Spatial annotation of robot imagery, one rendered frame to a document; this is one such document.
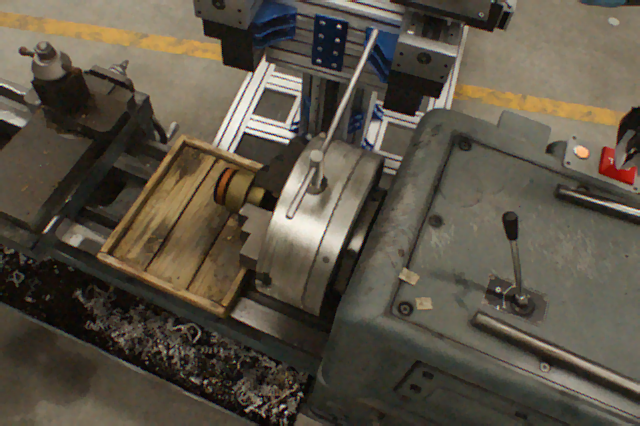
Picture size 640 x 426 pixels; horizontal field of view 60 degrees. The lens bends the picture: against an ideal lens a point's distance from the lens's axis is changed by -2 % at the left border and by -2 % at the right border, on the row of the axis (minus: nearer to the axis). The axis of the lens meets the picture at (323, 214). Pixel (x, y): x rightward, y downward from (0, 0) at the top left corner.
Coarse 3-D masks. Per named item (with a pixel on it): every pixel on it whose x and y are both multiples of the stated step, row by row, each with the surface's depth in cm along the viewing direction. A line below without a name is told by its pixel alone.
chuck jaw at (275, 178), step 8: (296, 136) 102; (288, 144) 100; (296, 144) 100; (304, 144) 99; (288, 152) 100; (296, 152) 100; (272, 160) 102; (280, 160) 102; (288, 160) 101; (296, 160) 100; (264, 168) 104; (272, 168) 102; (280, 168) 102; (288, 168) 101; (256, 176) 103; (264, 176) 103; (272, 176) 103; (280, 176) 102; (288, 176) 102; (256, 184) 104; (264, 184) 104; (272, 184) 103; (280, 184) 103; (280, 192) 103
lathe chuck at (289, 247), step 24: (312, 144) 96; (336, 144) 98; (336, 168) 93; (288, 192) 90; (312, 192) 90; (336, 192) 90; (312, 216) 89; (264, 240) 91; (288, 240) 90; (312, 240) 89; (264, 264) 93; (288, 264) 92; (312, 264) 91; (264, 288) 98; (288, 288) 95
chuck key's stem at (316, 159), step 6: (318, 150) 84; (312, 156) 83; (318, 156) 83; (312, 162) 83; (318, 162) 83; (318, 168) 84; (318, 174) 86; (312, 180) 88; (318, 180) 88; (318, 186) 91
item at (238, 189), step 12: (228, 168) 106; (228, 180) 104; (240, 180) 104; (252, 180) 104; (216, 192) 105; (228, 192) 103; (240, 192) 103; (252, 192) 104; (264, 192) 104; (228, 204) 105; (240, 204) 103; (264, 204) 109
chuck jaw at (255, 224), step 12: (252, 204) 103; (240, 216) 102; (252, 216) 102; (264, 216) 102; (252, 228) 100; (264, 228) 100; (240, 240) 102; (252, 240) 99; (240, 252) 97; (252, 252) 97; (240, 264) 99; (252, 264) 98; (264, 276) 96
